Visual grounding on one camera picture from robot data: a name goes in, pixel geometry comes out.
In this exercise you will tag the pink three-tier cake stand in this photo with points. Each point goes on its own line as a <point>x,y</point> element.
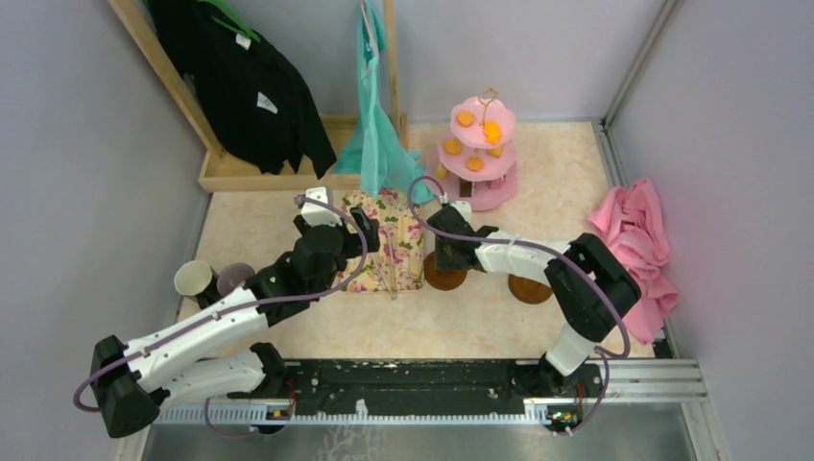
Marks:
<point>485,106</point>

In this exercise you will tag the yellow square biscuit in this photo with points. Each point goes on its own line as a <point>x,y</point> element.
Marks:
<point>496,152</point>

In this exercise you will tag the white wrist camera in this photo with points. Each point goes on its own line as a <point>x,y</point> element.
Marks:
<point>464,209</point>
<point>315,207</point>

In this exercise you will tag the brown saucer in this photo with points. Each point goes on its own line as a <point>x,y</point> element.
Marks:
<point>529,291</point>
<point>441,279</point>

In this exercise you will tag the cream mug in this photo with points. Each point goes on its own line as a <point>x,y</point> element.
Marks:
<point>197,281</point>

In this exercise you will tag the small brown cookie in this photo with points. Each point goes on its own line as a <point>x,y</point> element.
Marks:
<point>453,146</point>

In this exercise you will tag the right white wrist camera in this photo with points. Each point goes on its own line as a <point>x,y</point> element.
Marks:
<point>464,209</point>

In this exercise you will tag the purple mug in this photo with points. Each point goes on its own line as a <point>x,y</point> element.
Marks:
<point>232,277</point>

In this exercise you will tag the pink crumpled cloth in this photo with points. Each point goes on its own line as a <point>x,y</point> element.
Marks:
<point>630,223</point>

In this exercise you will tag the chocolate cake slice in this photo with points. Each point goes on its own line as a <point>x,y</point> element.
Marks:
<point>465,189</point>

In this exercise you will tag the floral serving tray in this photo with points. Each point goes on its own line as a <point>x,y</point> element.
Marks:
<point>392,212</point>

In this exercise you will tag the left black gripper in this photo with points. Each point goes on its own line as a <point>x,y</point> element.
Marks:
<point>368,227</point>

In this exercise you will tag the teal hanging garment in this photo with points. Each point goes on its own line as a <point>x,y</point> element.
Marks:
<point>374,151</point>

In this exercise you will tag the wooden clothes rack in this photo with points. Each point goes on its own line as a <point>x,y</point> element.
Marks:
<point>223,172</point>

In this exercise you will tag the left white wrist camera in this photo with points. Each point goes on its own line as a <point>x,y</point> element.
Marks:
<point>315,207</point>

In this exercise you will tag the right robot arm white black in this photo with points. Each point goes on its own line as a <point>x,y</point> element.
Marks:
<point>592,288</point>

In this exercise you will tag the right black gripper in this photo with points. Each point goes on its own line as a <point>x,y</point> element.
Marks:
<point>442,262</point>

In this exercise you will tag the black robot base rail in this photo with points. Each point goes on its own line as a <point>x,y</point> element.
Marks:
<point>432,392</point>

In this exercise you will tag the small orange pastry top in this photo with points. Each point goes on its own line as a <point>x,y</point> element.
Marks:
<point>465,118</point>

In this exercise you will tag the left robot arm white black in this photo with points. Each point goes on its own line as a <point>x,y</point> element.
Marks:
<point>132,382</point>

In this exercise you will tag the round orange cookie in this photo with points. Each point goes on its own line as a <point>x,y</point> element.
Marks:
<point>474,164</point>

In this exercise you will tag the orange croissant pastry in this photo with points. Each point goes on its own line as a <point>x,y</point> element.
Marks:
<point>492,132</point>

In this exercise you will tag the black hanging garment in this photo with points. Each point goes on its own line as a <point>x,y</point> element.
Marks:
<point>255,100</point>

